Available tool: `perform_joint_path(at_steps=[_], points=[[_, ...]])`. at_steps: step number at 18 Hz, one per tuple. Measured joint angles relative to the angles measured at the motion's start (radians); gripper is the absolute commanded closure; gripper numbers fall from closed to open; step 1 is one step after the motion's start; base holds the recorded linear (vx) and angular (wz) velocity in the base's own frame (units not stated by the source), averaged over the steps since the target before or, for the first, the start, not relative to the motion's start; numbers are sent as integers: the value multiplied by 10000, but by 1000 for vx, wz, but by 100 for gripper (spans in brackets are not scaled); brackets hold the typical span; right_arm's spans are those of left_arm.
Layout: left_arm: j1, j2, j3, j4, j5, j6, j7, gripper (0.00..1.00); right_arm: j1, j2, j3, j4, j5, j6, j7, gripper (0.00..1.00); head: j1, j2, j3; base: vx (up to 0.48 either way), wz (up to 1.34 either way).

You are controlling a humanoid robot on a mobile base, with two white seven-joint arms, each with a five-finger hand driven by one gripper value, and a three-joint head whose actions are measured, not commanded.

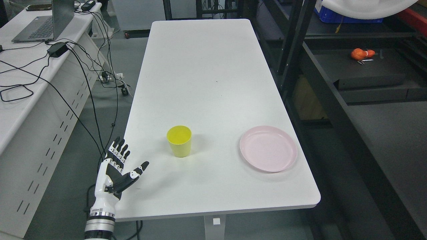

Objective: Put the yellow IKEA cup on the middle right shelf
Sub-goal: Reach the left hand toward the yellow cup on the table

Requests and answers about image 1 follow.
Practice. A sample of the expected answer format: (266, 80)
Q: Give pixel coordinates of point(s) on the pink plastic plate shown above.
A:
(268, 149)

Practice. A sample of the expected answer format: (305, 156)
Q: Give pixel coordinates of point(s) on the white table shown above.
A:
(211, 76)

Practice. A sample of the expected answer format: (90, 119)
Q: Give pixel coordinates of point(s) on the yellow plastic cup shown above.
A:
(179, 138)

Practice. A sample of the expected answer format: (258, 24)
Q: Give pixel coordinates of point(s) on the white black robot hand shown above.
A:
(111, 180)

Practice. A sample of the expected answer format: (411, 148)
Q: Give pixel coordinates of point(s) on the grey laptop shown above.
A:
(48, 28)

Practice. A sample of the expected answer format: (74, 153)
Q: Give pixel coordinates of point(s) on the black metal shelf rack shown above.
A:
(362, 123)

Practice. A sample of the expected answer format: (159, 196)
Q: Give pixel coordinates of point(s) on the black phone on desk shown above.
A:
(38, 7)

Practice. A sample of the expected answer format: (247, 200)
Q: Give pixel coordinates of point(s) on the white side desk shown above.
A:
(36, 121)

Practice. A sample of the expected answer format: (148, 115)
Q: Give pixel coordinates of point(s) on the blue plastic crate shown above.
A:
(329, 16)

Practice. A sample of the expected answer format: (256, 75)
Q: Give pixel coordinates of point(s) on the black power adapter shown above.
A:
(57, 49)

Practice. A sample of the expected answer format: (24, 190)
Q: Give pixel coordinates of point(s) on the orange toy on shelf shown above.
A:
(359, 54)

